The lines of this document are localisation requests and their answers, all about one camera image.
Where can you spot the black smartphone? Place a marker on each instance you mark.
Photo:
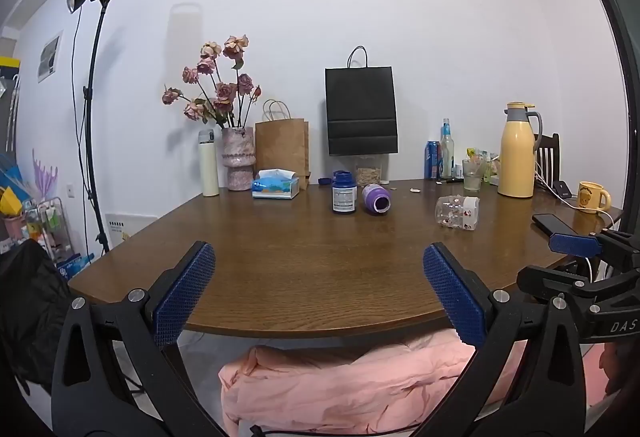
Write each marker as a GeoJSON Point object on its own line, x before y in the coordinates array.
{"type": "Point", "coordinates": [550, 223]}

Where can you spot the clear snack container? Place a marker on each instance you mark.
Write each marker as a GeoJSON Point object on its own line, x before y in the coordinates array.
{"type": "Point", "coordinates": [371, 174]}

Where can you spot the white wall socket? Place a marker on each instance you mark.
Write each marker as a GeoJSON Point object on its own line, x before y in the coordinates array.
{"type": "Point", "coordinates": [70, 191]}

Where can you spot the dried pink roses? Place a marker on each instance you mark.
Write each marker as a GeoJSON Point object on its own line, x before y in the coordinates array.
{"type": "Point", "coordinates": [226, 92]}

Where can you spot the yellow cartoon mug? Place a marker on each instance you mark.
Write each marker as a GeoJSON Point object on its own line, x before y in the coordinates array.
{"type": "Point", "coordinates": [591, 198]}

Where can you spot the pink ceramic vase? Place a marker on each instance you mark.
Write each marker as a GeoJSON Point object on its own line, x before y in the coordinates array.
{"type": "Point", "coordinates": [239, 157]}

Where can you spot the purple plastic bottle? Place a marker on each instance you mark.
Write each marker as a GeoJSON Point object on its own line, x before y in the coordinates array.
{"type": "Point", "coordinates": [376, 199]}

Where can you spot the black jacket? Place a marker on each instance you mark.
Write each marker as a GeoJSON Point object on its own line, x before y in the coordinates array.
{"type": "Point", "coordinates": [30, 307]}

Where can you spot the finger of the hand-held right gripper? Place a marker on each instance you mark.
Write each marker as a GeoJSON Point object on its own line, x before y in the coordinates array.
{"type": "Point", "coordinates": [550, 278]}
{"type": "Point", "coordinates": [575, 244]}

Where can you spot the blue drink can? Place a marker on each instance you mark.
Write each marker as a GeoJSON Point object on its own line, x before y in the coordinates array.
{"type": "Point", "coordinates": [432, 162]}

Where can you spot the clear plastic jar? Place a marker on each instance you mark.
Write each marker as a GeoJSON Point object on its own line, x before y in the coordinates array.
{"type": "Point", "coordinates": [457, 213]}

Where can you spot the pink padded cloth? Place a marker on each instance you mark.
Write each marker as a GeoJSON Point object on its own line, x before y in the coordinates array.
{"type": "Point", "coordinates": [350, 382]}

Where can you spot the cream thermos bottle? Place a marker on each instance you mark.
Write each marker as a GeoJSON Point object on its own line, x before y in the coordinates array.
{"type": "Point", "coordinates": [209, 172]}

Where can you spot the white wall panel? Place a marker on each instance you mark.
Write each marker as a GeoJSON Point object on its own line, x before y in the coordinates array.
{"type": "Point", "coordinates": [50, 57]}

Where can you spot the drinking glass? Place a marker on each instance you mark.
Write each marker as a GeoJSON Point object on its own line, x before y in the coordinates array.
{"type": "Point", "coordinates": [472, 177]}

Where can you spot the brown paper bag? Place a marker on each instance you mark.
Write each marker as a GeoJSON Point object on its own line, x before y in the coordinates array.
{"type": "Point", "coordinates": [282, 147]}

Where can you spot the blue tissue box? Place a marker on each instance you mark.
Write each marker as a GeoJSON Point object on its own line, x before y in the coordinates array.
{"type": "Point", "coordinates": [272, 189]}

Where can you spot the white wall notice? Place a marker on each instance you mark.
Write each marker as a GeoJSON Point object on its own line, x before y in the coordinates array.
{"type": "Point", "coordinates": [122, 224]}

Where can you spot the black paper bag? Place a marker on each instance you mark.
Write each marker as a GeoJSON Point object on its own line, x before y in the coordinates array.
{"type": "Point", "coordinates": [361, 107]}

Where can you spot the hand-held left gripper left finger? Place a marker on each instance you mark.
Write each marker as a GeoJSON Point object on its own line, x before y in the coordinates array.
{"type": "Point", "coordinates": [185, 297]}

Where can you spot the blue bottle cap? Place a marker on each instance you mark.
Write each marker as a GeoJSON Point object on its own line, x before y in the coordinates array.
{"type": "Point", "coordinates": [324, 182]}

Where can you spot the dark wooden chair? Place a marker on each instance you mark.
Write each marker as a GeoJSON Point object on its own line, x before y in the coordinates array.
{"type": "Point", "coordinates": [550, 157]}

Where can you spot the yellow thermos jug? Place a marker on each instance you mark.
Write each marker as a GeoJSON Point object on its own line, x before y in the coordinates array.
{"type": "Point", "coordinates": [516, 157]}

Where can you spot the blue supplement bottle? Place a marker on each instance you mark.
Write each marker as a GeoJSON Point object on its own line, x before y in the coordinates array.
{"type": "Point", "coordinates": [344, 199]}

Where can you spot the clear glass bottle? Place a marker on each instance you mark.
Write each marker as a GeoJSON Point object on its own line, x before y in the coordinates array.
{"type": "Point", "coordinates": [447, 152]}

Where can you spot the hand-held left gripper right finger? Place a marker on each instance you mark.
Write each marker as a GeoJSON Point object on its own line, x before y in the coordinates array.
{"type": "Point", "coordinates": [452, 297]}

